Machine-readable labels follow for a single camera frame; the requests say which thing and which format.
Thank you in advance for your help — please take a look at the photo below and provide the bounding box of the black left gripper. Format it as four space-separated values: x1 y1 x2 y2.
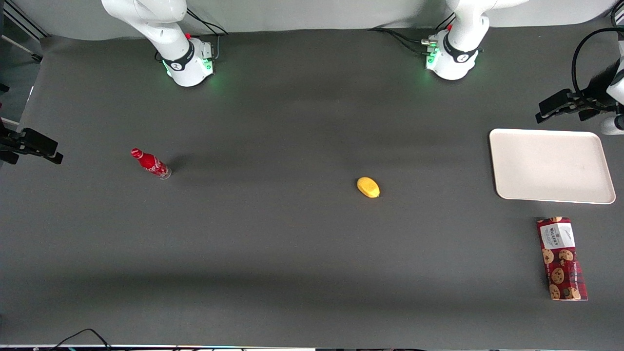
536 61 622 124

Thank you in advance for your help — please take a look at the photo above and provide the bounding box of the black arm base cable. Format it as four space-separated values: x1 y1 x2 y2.
368 12 456 55
186 8 229 60

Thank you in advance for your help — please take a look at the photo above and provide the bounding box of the black looped gripper cable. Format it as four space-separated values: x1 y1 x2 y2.
571 26 624 100

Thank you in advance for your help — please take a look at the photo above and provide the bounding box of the dark grey table mat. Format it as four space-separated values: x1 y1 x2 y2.
0 18 624 350

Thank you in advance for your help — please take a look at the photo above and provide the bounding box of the black left arm base cable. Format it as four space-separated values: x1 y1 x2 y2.
368 12 456 55

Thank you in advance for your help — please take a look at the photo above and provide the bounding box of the cream rectangular plastic tray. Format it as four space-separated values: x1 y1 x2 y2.
489 128 616 205

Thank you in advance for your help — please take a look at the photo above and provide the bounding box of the red soda bottle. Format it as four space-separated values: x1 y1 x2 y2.
130 148 172 180

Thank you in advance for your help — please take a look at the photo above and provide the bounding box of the red cookie box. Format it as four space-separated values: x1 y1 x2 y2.
536 216 588 301

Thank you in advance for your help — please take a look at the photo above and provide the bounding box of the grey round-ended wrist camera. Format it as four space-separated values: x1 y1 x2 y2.
601 113 624 136

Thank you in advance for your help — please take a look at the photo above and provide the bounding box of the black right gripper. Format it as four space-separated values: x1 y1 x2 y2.
0 118 64 165

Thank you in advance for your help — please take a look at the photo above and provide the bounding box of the thin black table edge cable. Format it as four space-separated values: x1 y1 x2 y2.
49 328 114 351

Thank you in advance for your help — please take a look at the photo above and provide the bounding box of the yellow lemon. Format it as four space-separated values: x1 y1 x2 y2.
357 176 381 199

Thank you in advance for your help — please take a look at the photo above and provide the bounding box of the aluminium frame rail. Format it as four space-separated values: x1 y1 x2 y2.
0 0 50 64

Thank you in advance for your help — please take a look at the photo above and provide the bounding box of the black right arm base cable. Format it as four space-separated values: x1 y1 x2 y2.
186 8 229 60

